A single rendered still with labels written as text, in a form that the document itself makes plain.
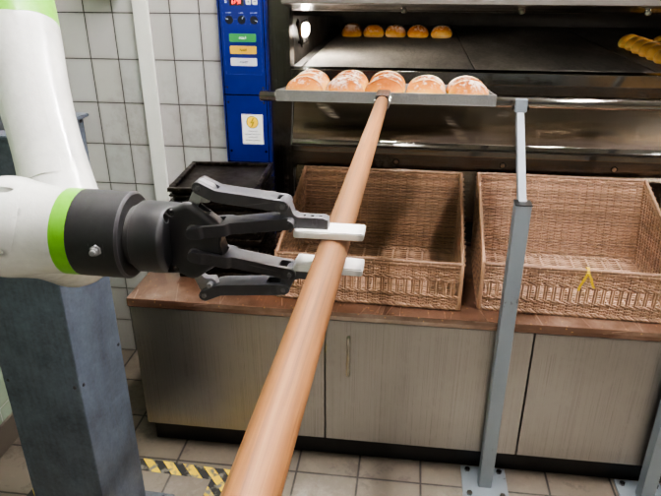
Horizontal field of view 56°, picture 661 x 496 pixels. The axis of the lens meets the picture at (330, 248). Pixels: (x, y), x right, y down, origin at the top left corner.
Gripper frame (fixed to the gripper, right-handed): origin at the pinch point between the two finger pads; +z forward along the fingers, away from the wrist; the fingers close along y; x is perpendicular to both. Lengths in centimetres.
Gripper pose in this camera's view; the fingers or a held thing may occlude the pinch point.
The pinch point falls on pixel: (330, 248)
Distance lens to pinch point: 63.3
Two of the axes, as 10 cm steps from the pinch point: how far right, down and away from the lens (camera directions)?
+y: -0.2, 9.2, 3.9
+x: -1.3, 3.8, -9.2
